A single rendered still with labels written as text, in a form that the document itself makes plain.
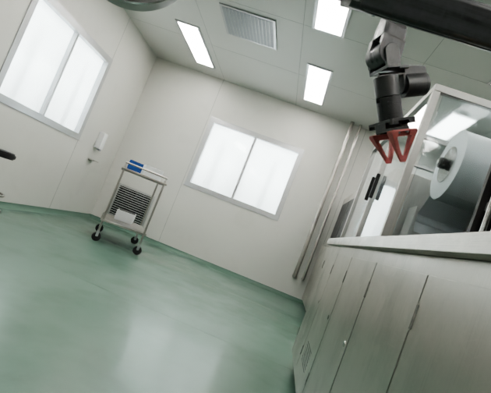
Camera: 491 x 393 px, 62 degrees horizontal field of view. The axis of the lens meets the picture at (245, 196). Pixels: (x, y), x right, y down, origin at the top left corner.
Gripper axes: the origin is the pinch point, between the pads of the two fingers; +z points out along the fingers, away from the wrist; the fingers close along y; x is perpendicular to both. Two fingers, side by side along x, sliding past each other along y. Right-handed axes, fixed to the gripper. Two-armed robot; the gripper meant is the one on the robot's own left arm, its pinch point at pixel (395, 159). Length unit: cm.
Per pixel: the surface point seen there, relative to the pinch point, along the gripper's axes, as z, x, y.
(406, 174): 7, -43, 60
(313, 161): -13, -183, 501
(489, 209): 15.9, -25.9, 1.5
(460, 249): 16.9, 6.6, -26.6
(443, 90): -25, -63, 59
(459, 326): 28.5, 11.2, -30.2
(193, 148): -59, -10, 560
